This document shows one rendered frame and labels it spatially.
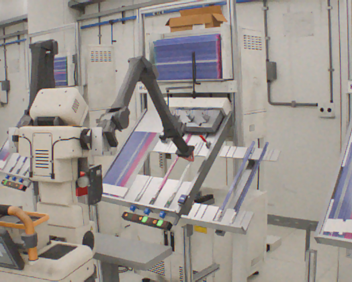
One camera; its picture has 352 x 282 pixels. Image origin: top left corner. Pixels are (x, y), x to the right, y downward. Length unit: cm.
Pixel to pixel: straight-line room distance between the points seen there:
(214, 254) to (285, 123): 179
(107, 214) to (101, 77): 118
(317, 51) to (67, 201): 271
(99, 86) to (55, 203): 206
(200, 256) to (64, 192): 117
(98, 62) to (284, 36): 165
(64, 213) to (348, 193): 123
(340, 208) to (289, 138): 218
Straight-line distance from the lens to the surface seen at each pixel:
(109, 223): 402
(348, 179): 209
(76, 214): 188
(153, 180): 260
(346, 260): 232
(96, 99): 380
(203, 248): 274
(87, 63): 375
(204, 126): 260
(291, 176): 417
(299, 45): 404
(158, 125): 292
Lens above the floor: 140
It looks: 7 degrees down
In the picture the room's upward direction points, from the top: 2 degrees counter-clockwise
